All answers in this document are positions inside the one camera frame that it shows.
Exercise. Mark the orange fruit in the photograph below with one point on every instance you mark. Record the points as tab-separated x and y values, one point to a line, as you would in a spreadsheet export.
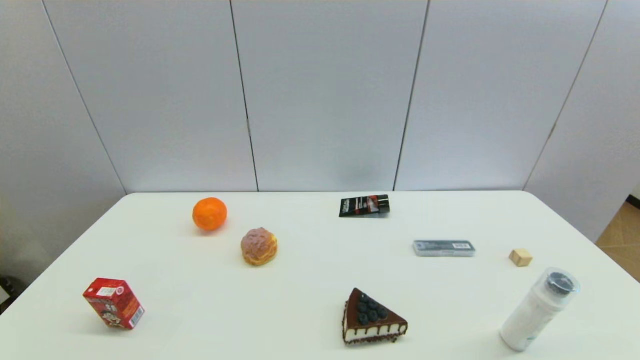
209	214

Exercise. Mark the black red tube packet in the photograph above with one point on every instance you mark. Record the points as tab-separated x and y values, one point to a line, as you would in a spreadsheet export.
364	206

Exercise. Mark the cream puff pastry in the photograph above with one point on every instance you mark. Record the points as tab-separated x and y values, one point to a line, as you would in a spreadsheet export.
259	247

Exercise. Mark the grey flat plastic case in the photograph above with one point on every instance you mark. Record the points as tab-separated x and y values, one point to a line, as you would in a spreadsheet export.
444	248

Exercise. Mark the chocolate blueberry cake slice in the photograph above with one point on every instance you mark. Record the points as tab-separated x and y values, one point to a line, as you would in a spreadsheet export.
369	320

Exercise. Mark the small wooden cube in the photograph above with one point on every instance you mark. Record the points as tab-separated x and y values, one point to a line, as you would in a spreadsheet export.
520	258

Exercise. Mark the red drink carton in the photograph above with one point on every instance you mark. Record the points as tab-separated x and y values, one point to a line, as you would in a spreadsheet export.
115	303

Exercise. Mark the white bottle with clear cap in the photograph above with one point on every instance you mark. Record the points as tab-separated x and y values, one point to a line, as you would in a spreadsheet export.
537	311

